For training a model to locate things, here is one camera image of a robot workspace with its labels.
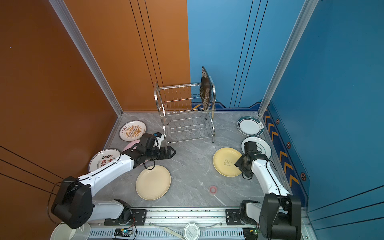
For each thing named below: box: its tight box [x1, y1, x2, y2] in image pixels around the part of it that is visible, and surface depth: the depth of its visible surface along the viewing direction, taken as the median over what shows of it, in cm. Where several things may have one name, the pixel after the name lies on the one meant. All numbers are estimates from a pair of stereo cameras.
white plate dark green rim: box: [236, 116, 265, 137], surface depth 112 cm
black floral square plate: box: [200, 66, 213, 111], surface depth 87 cm
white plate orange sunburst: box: [118, 120, 147, 142], surface depth 111 cm
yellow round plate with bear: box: [212, 147, 243, 178], surface depth 94 cm
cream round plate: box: [135, 165, 172, 201], surface depth 85 cm
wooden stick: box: [164, 227, 186, 240], surface depth 71 cm
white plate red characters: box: [88, 148, 121, 173], surface depth 96 cm
